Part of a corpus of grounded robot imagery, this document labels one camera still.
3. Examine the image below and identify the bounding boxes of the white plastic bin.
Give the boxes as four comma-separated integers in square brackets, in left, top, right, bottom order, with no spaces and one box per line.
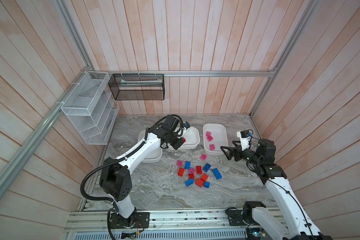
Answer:
[203,123,229,156]
[178,127,200,150]
[142,133,163,164]

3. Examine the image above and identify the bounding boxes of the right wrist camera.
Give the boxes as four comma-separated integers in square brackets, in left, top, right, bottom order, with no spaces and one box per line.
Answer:
[237,129,254,140]

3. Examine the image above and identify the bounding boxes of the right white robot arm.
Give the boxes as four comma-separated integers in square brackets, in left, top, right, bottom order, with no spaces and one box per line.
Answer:
[221,138,331,240]

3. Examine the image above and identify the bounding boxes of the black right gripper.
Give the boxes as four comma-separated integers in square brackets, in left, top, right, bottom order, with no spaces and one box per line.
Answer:
[221,139,261,166]

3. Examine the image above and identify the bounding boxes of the middle white plastic bin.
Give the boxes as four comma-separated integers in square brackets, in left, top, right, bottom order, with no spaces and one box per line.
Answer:
[178,127,200,150]

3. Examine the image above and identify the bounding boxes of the right white plastic bin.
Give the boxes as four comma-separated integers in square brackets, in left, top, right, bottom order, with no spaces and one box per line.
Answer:
[203,123,229,156]

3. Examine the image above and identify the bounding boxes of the blue long lego brick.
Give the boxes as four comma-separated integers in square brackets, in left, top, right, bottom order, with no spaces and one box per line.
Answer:
[212,168,222,180]

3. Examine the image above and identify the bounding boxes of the black wire mesh basket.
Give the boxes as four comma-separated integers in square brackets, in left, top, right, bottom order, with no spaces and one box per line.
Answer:
[108,73,166,101]

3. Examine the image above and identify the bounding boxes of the white wire mesh shelf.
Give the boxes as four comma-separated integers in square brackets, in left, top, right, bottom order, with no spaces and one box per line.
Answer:
[61,72,120,145]

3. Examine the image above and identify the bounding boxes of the left white plastic bin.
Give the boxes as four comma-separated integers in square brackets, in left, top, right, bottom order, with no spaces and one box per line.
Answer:
[142,133,163,164]

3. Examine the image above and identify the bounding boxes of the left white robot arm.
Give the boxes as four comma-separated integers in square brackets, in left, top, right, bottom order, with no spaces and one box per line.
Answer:
[80,114,191,220]

